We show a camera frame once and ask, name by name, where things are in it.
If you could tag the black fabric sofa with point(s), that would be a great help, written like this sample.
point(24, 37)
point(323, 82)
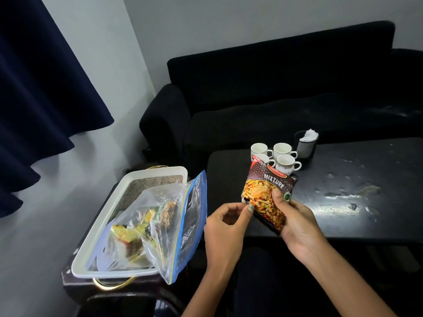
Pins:
point(264, 79)

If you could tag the maroon mixture snack packet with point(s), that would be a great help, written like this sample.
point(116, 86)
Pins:
point(267, 188)

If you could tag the navy blue curtain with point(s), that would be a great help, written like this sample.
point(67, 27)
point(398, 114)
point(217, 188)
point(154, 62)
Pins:
point(39, 95)

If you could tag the person's right hand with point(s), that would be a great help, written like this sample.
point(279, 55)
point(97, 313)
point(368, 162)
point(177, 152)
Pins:
point(300, 227)

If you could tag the black table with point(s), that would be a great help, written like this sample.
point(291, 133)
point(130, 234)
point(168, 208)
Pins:
point(363, 168)

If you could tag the person's right forearm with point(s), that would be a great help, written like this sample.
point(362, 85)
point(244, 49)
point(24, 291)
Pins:
point(350, 287)

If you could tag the black mug with tissue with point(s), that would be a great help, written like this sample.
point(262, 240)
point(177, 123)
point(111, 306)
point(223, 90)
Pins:
point(304, 150)

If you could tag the person's left hand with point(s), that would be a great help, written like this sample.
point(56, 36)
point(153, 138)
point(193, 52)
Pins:
point(224, 237)

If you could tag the stack of white napkins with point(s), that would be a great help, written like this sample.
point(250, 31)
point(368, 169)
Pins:
point(310, 135)

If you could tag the patterned white cup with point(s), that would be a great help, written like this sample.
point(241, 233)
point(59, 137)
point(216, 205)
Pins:
point(286, 165)
point(264, 158)

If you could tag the plain white cup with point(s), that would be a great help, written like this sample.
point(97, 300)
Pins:
point(282, 149)
point(258, 149)

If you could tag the dark brown glossy side table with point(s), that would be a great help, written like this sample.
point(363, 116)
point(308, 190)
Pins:
point(76, 287)

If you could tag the white tray with printed base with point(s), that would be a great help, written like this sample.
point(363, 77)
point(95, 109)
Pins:
point(132, 173)

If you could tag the clear zip bag blue seal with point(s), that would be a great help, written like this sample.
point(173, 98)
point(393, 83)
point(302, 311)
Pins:
point(188, 227)

